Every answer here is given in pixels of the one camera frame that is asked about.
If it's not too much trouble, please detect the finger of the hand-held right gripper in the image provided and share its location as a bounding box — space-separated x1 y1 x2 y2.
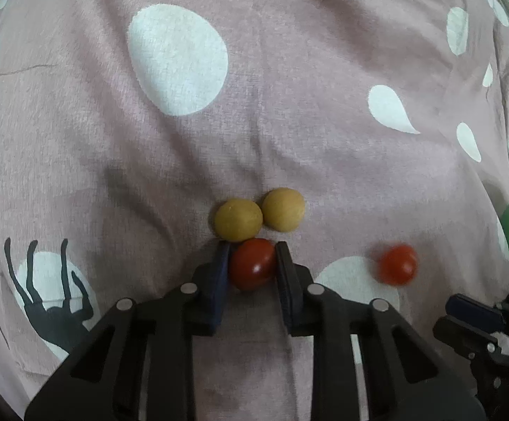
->
445 295 508 333
433 316 501 362

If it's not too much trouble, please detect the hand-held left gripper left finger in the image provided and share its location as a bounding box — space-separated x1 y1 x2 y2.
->
24 241 233 421

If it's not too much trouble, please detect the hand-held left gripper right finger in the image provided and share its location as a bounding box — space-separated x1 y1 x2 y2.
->
274 241 487 421

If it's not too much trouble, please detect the red cherry tomato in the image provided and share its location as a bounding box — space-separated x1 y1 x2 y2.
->
229 238 279 291
376 244 419 287

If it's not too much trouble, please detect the tan longan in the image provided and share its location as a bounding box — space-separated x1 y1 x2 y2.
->
213 199 264 243
261 187 306 233

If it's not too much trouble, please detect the pink polka dot blanket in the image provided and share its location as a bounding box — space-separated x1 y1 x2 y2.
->
0 0 509 421

